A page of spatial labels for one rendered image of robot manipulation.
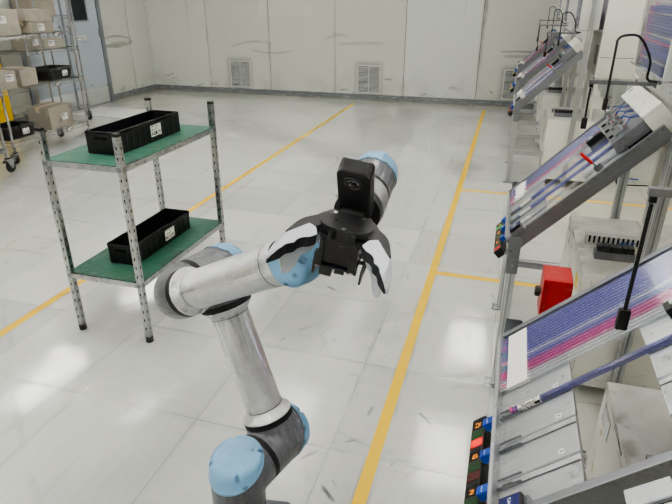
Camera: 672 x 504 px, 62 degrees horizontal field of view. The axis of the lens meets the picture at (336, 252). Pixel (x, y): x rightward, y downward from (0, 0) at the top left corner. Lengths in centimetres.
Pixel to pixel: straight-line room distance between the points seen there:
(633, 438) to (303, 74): 922
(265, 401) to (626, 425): 97
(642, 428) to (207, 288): 122
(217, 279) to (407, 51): 897
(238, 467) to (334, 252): 63
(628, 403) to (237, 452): 110
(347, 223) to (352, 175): 7
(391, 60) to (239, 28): 277
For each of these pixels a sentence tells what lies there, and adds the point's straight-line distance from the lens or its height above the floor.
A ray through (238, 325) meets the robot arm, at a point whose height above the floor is 101.
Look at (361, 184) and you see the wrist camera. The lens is 72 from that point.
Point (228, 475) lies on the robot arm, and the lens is 125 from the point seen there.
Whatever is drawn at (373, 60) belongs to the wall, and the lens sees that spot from 995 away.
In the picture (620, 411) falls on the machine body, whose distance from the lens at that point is 179.
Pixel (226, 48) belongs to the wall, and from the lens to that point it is 1087.
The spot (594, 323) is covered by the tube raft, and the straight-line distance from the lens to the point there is 155.
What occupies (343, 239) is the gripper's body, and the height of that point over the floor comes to 137.
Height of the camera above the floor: 167
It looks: 25 degrees down
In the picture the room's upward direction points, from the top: straight up
